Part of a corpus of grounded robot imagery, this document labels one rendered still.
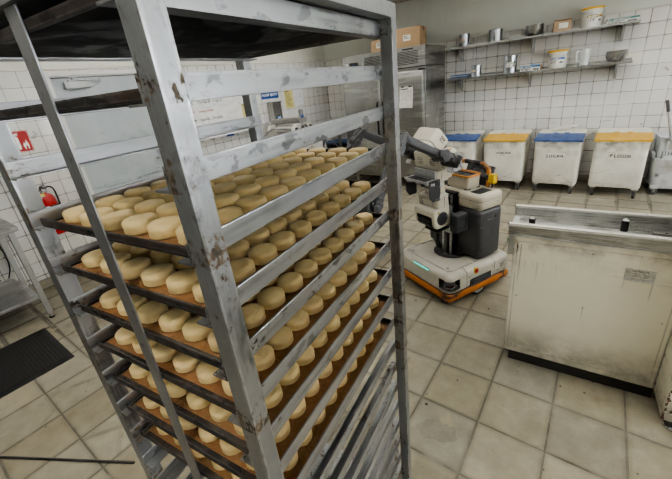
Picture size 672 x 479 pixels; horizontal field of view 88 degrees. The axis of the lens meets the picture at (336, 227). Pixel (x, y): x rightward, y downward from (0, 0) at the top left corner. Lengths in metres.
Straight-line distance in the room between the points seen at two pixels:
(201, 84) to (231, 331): 0.29
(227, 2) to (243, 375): 0.47
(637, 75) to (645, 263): 4.10
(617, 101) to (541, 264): 4.12
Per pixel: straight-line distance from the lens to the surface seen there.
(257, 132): 1.14
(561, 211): 2.30
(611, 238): 2.05
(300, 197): 0.59
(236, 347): 0.48
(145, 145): 0.89
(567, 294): 2.18
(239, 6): 0.52
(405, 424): 1.45
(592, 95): 5.97
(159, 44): 0.39
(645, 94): 5.98
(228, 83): 0.48
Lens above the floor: 1.67
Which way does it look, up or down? 22 degrees down
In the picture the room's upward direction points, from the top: 6 degrees counter-clockwise
